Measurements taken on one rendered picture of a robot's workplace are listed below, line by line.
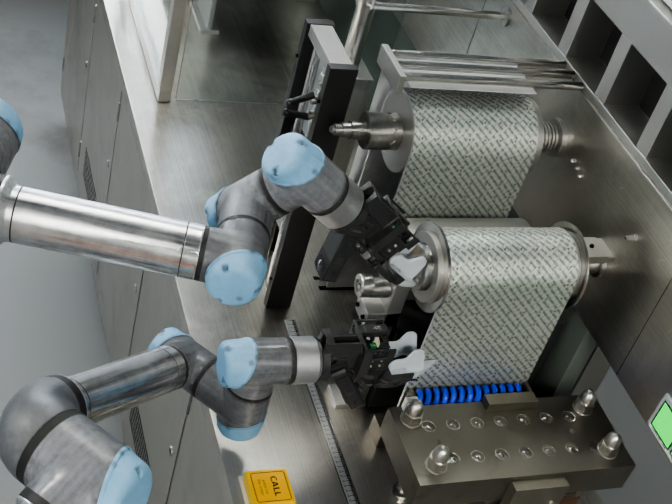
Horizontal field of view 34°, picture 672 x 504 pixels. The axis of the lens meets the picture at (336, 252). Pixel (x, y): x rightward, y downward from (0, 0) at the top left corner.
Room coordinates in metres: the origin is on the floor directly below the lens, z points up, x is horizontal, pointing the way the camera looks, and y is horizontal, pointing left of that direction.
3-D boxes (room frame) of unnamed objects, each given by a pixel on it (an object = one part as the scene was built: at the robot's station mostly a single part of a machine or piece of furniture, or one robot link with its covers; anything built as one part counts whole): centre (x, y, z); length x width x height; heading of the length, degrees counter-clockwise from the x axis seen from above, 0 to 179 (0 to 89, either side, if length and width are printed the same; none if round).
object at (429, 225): (1.39, -0.15, 1.25); 0.15 x 0.01 x 0.15; 27
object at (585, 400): (1.42, -0.49, 1.05); 0.04 x 0.04 x 0.04
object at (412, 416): (1.27, -0.20, 1.05); 0.04 x 0.04 x 0.04
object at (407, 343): (1.35, -0.16, 1.11); 0.09 x 0.03 x 0.06; 119
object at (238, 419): (1.22, 0.08, 1.01); 0.11 x 0.08 x 0.11; 66
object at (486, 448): (1.31, -0.37, 1.00); 0.40 x 0.16 x 0.06; 118
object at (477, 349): (1.39, -0.28, 1.11); 0.23 x 0.01 x 0.18; 118
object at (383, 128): (1.60, -0.01, 1.33); 0.06 x 0.06 x 0.06; 28
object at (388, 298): (1.40, -0.09, 1.05); 0.06 x 0.05 x 0.31; 118
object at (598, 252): (1.53, -0.41, 1.28); 0.06 x 0.05 x 0.02; 118
